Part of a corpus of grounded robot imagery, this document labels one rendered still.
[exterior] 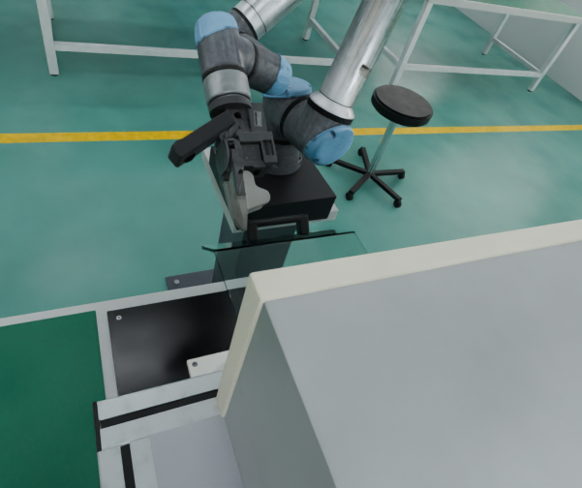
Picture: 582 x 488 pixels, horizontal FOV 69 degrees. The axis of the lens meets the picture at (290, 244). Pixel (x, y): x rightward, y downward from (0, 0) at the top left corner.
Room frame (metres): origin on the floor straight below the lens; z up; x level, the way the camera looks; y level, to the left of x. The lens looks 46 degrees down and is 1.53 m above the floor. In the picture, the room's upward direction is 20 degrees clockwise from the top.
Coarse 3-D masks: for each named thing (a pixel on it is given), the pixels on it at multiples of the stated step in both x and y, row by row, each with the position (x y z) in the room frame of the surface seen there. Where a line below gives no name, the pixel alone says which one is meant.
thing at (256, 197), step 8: (232, 176) 0.50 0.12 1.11; (248, 176) 0.52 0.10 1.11; (232, 184) 0.49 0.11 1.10; (248, 184) 0.51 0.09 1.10; (232, 192) 0.49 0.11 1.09; (248, 192) 0.50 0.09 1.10; (256, 192) 0.51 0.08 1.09; (264, 192) 0.51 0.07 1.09; (232, 200) 0.49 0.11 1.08; (240, 200) 0.48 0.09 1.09; (248, 200) 0.49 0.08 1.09; (256, 200) 0.50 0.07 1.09; (264, 200) 0.50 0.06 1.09; (240, 208) 0.47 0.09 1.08; (248, 208) 0.48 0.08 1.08; (240, 216) 0.47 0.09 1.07; (240, 224) 0.46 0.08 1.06
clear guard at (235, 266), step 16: (272, 240) 0.46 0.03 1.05; (288, 240) 0.46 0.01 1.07; (304, 240) 0.47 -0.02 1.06; (320, 240) 0.48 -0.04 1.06; (336, 240) 0.49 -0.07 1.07; (352, 240) 0.51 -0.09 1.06; (224, 256) 0.39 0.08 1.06; (240, 256) 0.40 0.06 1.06; (256, 256) 0.41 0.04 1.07; (272, 256) 0.42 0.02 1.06; (288, 256) 0.43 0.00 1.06; (304, 256) 0.44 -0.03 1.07; (320, 256) 0.45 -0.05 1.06; (336, 256) 0.46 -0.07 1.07; (352, 256) 0.47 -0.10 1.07; (224, 272) 0.36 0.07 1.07; (240, 272) 0.37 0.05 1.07; (240, 288) 0.34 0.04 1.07; (240, 304) 0.32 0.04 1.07
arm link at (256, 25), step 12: (252, 0) 0.87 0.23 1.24; (264, 0) 0.88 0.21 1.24; (276, 0) 0.89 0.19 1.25; (288, 0) 0.90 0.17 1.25; (300, 0) 0.93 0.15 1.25; (240, 12) 0.85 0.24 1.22; (252, 12) 0.85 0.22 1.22; (264, 12) 0.87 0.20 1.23; (276, 12) 0.88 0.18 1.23; (288, 12) 0.91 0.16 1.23; (240, 24) 0.83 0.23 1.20; (252, 24) 0.84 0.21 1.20; (264, 24) 0.86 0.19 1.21; (252, 36) 0.84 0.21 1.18
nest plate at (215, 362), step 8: (224, 352) 0.39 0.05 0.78; (192, 360) 0.36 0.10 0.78; (200, 360) 0.36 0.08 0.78; (208, 360) 0.37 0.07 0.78; (216, 360) 0.37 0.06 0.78; (224, 360) 0.38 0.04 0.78; (192, 368) 0.34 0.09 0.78; (200, 368) 0.35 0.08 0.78; (208, 368) 0.35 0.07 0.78; (216, 368) 0.36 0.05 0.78; (192, 376) 0.33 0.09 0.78
